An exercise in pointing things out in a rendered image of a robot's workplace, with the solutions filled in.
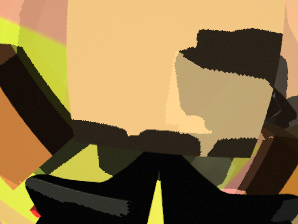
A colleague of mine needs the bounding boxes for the orange rectangular bar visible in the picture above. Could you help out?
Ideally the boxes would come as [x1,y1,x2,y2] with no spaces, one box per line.
[243,136,298,196]

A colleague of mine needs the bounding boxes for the small red block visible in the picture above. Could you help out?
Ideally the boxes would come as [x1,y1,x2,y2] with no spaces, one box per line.
[29,205,40,218]

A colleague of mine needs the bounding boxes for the orange square block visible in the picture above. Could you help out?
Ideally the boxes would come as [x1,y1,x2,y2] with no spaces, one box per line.
[0,43,73,190]

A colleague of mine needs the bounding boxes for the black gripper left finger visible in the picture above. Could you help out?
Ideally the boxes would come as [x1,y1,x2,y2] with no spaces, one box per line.
[25,152,161,224]

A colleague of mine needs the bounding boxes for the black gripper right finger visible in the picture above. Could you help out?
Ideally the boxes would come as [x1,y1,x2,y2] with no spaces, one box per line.
[160,153,298,224]

